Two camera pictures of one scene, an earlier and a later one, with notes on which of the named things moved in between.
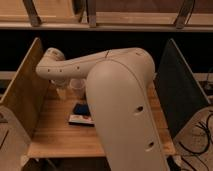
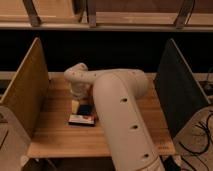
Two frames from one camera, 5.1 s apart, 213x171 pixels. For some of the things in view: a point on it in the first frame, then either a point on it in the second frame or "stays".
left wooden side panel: [26, 97] stays
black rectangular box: [80, 120] stays
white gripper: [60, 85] → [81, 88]
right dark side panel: [182, 95] stays
